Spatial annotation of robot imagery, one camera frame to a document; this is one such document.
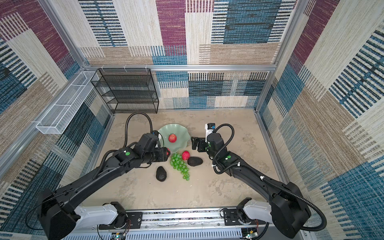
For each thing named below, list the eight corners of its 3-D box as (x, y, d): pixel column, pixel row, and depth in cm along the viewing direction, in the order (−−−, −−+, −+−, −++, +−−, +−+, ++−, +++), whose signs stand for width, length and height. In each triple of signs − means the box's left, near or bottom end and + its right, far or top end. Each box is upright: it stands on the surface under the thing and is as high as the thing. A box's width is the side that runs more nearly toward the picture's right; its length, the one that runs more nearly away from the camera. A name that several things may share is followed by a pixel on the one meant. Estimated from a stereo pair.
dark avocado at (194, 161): (187, 166, 92) (187, 164, 90) (188, 158, 95) (187, 156, 93) (202, 166, 92) (202, 164, 90) (202, 158, 95) (202, 156, 93)
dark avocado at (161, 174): (155, 181, 85) (154, 180, 84) (157, 168, 91) (157, 166, 89) (165, 181, 85) (165, 180, 83) (167, 168, 91) (166, 166, 89)
